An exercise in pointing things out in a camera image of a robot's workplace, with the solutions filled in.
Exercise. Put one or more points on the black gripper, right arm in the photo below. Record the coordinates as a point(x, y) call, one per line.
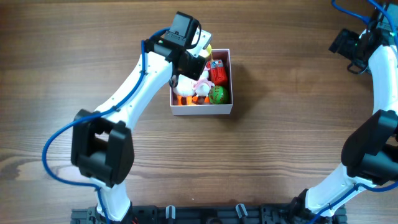
point(341, 42)

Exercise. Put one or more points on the black gripper, left arm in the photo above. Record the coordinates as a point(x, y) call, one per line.
point(191, 66)

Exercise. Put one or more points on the white plush duck yellow hat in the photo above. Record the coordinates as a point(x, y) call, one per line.
point(183, 90)

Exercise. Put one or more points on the white duck with pink hat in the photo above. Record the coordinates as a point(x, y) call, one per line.
point(202, 89)

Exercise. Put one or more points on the yellow rattle drum toy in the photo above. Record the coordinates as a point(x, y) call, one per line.
point(209, 56)

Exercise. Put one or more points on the red toy fire truck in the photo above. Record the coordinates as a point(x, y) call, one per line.
point(217, 72)

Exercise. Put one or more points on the green ball with red numbers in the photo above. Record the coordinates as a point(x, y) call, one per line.
point(218, 95)

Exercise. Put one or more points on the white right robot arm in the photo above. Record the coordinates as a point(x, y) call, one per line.
point(368, 162)

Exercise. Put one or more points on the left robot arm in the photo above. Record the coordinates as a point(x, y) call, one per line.
point(102, 146)

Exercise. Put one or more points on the white box with pink interior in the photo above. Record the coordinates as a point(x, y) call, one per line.
point(218, 54)

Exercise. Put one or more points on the white wrist camera, left arm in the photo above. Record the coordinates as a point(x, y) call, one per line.
point(203, 39)

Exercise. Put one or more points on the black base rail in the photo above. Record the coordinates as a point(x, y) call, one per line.
point(261, 214)

